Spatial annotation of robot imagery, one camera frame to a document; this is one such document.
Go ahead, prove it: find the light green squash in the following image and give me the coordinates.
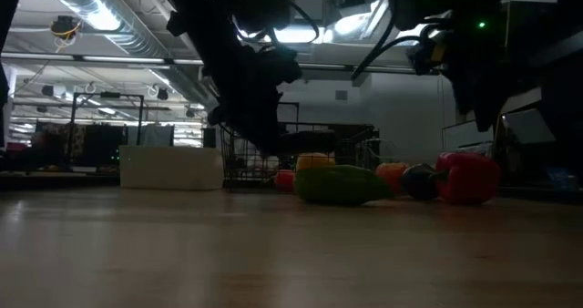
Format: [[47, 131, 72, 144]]
[[294, 164, 395, 208]]

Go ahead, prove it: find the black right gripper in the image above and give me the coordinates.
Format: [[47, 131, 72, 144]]
[[407, 11, 506, 134]]

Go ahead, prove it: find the dark purple onion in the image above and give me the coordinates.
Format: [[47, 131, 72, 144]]
[[399, 163, 438, 201]]

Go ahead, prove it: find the clear plastic container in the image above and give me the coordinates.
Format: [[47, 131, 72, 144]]
[[362, 137, 438, 175]]

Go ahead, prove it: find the orange bell pepper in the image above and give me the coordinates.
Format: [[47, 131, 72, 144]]
[[375, 160, 410, 195]]

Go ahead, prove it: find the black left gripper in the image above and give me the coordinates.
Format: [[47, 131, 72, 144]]
[[202, 43, 302, 157]]

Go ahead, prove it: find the orange carrot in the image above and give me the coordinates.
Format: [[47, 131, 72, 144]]
[[272, 169, 298, 194]]

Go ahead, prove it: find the black reel with yellow cable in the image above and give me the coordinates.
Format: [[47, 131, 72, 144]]
[[49, 15, 83, 43]]

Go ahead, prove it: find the red bell pepper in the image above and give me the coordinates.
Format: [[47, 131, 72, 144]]
[[430, 151, 501, 204]]

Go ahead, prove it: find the wire mesh basket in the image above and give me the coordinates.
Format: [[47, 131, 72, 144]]
[[220, 122, 380, 193]]

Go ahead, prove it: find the white plastic bin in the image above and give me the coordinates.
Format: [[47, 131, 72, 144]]
[[118, 144, 225, 191]]

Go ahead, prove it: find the yellow bell pepper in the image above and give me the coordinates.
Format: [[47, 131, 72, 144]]
[[295, 151, 337, 172]]

